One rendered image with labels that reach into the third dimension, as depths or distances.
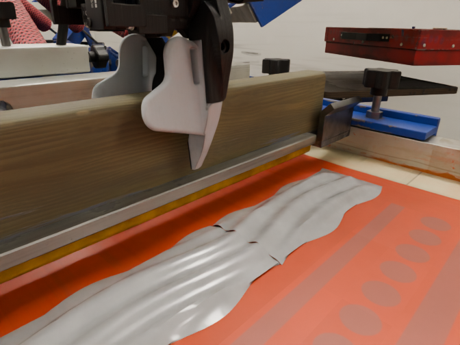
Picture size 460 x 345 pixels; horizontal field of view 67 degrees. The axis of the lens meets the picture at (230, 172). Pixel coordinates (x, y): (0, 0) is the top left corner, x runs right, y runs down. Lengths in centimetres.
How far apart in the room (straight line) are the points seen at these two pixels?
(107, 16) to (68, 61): 33
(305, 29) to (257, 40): 42
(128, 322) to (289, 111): 25
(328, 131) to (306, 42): 215
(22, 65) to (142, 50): 25
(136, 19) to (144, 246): 15
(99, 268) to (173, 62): 14
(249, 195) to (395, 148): 20
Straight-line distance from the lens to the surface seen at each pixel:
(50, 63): 52
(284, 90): 36
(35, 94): 46
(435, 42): 111
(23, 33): 72
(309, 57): 254
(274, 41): 271
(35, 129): 21
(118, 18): 20
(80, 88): 48
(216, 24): 23
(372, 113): 48
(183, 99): 23
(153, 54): 28
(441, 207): 38
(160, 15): 22
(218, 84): 24
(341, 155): 47
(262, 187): 36
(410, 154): 46
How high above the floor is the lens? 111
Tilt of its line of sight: 23 degrees down
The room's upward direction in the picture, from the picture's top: 1 degrees clockwise
